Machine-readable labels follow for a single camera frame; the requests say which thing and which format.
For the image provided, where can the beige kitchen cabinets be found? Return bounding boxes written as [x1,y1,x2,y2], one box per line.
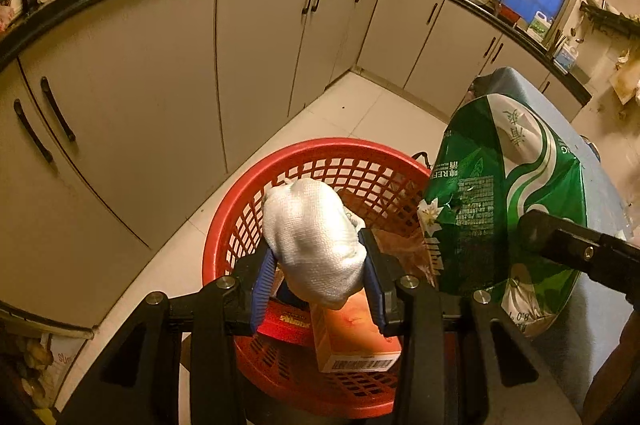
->
[0,0,593,338]

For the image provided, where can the orange cardboard box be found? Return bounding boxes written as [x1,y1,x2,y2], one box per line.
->
[310,287,403,374]

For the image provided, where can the white cloth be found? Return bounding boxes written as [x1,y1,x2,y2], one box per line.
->
[262,179,368,312]

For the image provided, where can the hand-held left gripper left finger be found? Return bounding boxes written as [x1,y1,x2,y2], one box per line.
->
[57,247,278,425]

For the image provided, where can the green plastic bag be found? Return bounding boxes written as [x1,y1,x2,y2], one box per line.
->
[417,94,588,340]

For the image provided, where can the brown plastic wrapper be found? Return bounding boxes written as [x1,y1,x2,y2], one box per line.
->
[370,225,438,291]

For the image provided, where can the clear bag of vegetables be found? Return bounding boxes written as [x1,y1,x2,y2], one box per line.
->
[0,325,76,411]

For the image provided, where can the black wall rack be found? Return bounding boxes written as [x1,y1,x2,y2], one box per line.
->
[580,0,640,38]

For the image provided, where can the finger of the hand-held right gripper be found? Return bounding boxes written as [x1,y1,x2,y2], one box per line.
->
[517,209,640,303]

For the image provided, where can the white and green jug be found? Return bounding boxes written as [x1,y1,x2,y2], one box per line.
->
[527,11,553,40]

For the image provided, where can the red cardboard box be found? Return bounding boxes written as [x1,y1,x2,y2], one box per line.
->
[257,297,316,348]

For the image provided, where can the blue tablecloth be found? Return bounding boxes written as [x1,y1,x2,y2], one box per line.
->
[470,67,640,411]

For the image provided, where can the blue and white container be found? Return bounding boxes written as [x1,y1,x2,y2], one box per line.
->
[555,42,581,70]

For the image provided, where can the red plastic basket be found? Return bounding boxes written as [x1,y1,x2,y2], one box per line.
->
[202,137,441,421]

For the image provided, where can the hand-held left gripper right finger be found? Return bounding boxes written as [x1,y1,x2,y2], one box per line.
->
[357,229,583,425]

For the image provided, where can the wooden chair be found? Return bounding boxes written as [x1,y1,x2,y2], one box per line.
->
[582,320,640,425]

